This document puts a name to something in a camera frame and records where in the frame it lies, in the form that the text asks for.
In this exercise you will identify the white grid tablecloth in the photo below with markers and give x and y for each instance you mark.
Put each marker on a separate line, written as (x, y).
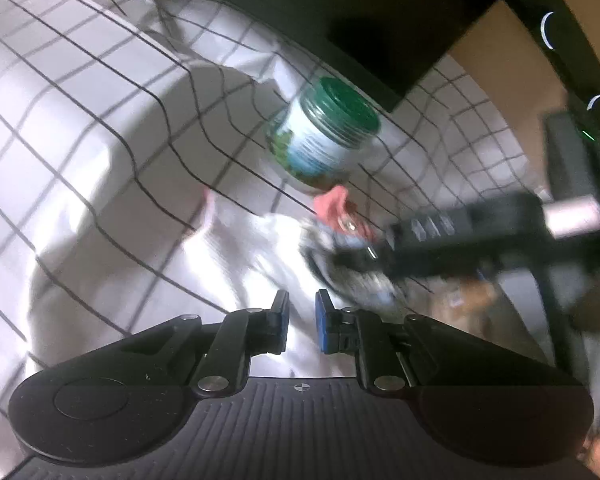
(80, 135)

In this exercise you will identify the black computer monitor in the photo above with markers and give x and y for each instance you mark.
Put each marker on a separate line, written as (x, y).
(380, 20)

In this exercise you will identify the grey white cloth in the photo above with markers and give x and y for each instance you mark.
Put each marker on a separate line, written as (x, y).
(325, 272)

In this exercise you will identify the pink cloth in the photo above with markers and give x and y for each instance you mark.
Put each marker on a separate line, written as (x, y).
(330, 202)

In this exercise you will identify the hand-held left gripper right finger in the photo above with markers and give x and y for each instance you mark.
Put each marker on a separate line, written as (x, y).
(323, 325)

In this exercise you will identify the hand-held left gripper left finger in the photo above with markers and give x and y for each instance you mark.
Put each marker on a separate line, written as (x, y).
(280, 322)

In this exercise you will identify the green lid jar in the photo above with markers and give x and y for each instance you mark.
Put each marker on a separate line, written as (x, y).
(320, 145)

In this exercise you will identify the brown cardboard piece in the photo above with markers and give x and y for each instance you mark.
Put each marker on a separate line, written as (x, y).
(460, 305)

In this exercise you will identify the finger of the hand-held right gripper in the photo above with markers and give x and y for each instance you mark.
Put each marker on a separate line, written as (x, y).
(365, 260)

